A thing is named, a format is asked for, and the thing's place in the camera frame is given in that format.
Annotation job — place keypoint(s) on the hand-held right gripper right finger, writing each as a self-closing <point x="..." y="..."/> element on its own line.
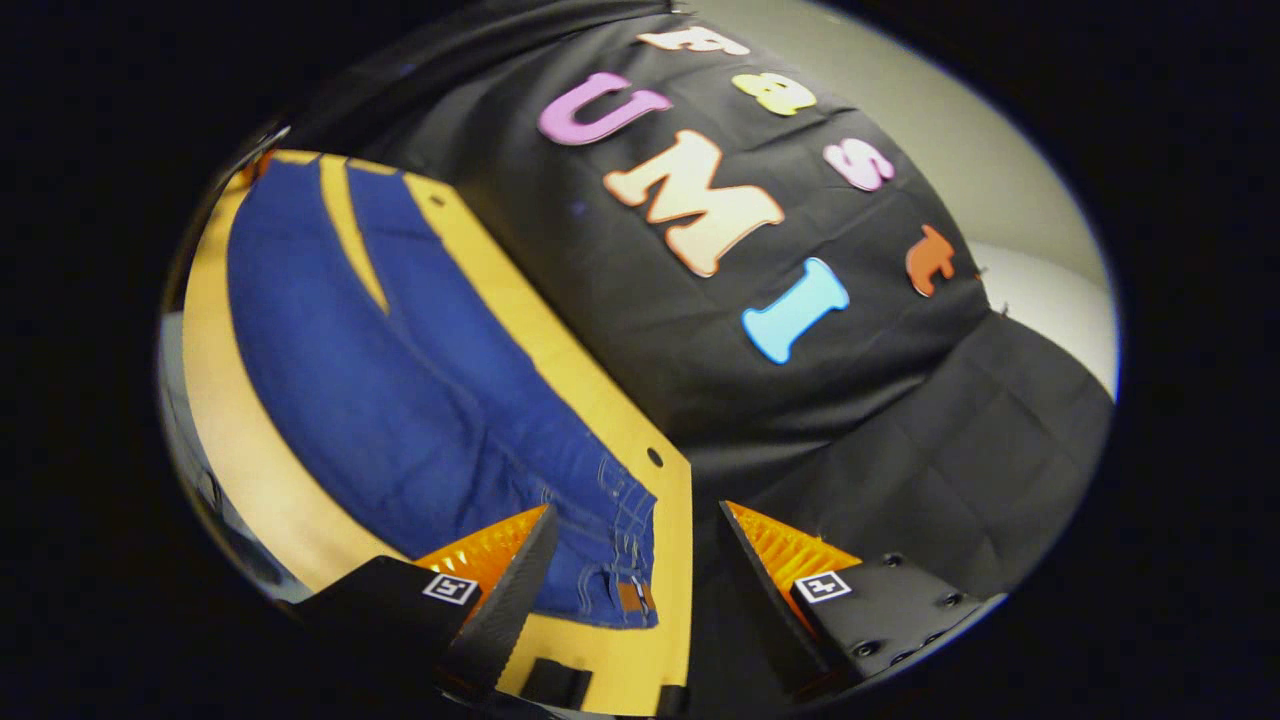
<point x="755" y="590"/>

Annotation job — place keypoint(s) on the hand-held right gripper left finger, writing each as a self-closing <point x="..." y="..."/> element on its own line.
<point x="520" y="590"/>

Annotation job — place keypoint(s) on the blue denim jeans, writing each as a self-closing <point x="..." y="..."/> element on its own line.
<point x="400" y="400"/>

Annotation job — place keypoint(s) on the black backdrop cloth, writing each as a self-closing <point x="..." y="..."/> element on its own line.
<point x="750" y="400"/>

